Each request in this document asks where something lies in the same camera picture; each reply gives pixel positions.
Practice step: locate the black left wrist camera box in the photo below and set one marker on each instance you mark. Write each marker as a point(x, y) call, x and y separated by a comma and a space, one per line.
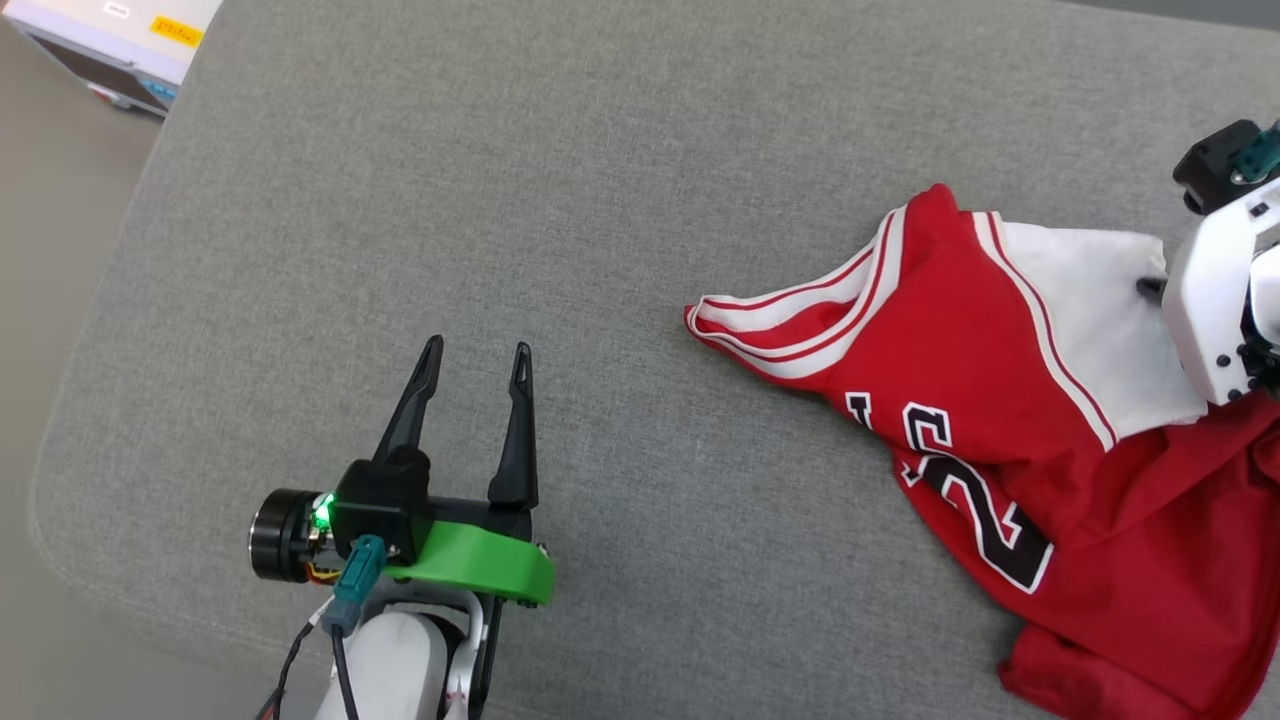
point(380, 505)

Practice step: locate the white equipment box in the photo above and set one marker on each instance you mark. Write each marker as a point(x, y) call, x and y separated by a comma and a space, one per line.
point(110, 40)

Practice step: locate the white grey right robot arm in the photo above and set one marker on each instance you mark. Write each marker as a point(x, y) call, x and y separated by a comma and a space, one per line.
point(1270, 300)

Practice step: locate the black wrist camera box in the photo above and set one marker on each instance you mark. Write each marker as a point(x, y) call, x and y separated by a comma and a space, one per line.
point(1210, 160)
point(380, 505)

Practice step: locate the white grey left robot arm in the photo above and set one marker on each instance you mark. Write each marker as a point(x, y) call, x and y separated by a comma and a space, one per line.
point(390, 670)

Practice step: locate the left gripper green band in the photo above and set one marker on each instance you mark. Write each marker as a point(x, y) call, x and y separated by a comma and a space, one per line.
point(480, 565)

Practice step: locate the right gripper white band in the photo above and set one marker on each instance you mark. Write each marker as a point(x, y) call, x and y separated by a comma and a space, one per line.
point(1205, 300)

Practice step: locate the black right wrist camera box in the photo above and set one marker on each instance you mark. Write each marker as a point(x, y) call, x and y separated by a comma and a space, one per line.
point(1210, 160)

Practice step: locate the red basketball jersey white sleeves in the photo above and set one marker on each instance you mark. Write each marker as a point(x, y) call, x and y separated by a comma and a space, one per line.
point(1100, 500)

